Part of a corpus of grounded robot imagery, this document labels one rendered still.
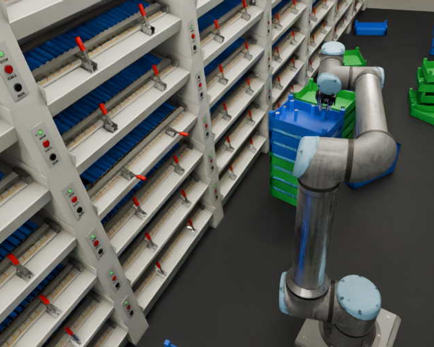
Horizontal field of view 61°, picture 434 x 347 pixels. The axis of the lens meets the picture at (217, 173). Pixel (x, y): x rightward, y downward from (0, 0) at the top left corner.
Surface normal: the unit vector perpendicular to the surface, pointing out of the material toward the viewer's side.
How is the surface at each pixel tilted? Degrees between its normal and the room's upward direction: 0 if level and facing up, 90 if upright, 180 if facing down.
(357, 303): 6
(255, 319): 0
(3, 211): 21
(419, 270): 0
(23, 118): 90
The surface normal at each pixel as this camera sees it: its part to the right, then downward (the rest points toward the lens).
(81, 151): 0.22, -0.61
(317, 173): -0.28, 0.58
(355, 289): -0.02, -0.71
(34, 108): 0.87, 0.25
